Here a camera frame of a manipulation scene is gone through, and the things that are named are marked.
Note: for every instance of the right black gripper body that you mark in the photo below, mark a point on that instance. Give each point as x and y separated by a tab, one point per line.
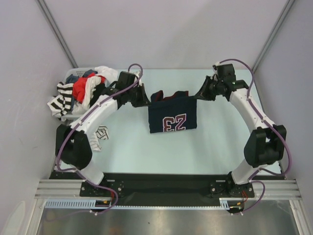
211	89

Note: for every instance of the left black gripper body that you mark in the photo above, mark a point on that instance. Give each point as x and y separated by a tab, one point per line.
136	96

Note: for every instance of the navy tank top red trim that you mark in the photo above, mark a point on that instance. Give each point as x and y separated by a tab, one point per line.
173	113

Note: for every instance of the thin striped white tank top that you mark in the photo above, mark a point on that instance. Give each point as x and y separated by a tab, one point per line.
99	135

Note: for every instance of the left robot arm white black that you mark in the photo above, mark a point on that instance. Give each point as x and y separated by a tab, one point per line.
73	141

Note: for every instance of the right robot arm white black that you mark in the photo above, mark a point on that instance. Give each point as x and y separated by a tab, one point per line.
267	141

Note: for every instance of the grey blue tank top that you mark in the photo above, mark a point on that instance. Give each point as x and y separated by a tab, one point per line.
73	75

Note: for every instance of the black white striped tank top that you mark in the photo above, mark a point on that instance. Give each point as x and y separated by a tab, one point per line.
61	104

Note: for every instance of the grey plastic laundry basket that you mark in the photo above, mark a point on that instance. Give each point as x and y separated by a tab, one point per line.
78	108

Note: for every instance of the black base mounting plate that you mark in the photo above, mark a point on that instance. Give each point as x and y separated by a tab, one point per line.
170	189

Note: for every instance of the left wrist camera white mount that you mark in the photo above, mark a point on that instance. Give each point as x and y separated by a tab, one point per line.
138	73

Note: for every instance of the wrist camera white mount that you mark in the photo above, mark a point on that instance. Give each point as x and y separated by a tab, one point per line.
138	73
214	66

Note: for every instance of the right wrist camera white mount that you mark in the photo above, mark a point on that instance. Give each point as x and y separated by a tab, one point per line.
214	66

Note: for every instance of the slotted cable duct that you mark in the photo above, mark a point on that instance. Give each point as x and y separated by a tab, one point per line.
103	204

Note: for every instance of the aluminium extrusion rail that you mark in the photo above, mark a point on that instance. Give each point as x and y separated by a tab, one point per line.
77	189

